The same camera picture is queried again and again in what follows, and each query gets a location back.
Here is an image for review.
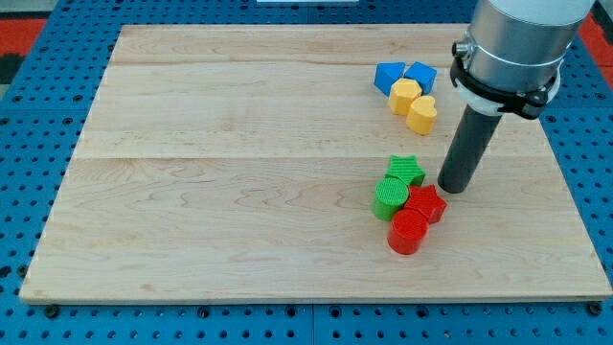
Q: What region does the black clamp ring with cable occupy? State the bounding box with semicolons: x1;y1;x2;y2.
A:
448;56;561;121

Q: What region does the green circle block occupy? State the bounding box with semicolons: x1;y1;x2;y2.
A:
372;177;409;221

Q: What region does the red star block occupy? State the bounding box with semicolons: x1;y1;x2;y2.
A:
404;185;447;224

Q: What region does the yellow hexagon block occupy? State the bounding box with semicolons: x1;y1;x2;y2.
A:
388;78;422;116

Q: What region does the green star block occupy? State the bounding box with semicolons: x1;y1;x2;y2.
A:
385;155;425;187

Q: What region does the yellow heart block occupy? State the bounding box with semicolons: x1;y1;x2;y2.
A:
405;96;438;135

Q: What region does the light wooden board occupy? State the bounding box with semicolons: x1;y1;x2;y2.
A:
19;24;612;305

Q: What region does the red circle block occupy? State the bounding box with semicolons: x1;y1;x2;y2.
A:
387;209;429;255

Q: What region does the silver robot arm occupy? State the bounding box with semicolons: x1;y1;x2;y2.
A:
438;0;594;194

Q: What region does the blue cube block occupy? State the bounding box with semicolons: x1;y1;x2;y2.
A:
403;61;437;95

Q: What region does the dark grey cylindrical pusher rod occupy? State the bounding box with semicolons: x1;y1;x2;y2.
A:
438;105;501;194

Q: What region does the blue triangle block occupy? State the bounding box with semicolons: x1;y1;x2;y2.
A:
374;62;406;96

